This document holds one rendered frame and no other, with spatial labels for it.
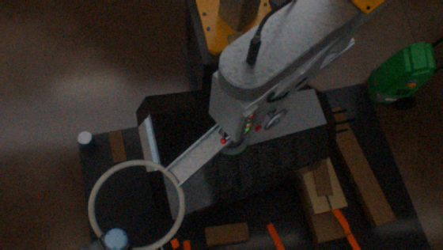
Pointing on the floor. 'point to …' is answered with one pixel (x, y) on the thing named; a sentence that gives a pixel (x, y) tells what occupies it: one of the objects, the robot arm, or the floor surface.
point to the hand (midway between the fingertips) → (119, 249)
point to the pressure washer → (403, 75)
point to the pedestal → (199, 50)
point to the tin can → (86, 140)
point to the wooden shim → (118, 146)
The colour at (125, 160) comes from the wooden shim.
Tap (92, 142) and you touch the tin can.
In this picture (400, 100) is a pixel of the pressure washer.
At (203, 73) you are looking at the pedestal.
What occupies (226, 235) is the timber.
